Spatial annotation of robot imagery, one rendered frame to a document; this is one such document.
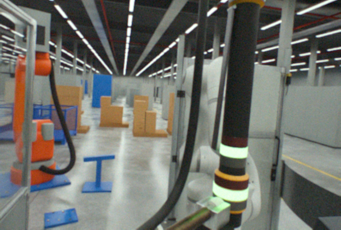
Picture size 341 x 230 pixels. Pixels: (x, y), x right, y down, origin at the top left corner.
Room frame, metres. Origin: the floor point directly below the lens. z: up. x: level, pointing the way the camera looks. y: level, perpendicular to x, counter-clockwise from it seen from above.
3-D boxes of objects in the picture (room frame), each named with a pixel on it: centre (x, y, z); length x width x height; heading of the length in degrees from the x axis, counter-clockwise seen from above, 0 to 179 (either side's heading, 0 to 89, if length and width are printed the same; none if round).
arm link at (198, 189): (1.00, -0.21, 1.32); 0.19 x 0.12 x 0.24; 89
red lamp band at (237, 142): (0.29, -0.09, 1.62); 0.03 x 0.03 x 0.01
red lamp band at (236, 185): (0.29, -0.09, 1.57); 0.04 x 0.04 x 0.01
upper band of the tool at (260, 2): (0.29, -0.09, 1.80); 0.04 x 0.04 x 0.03
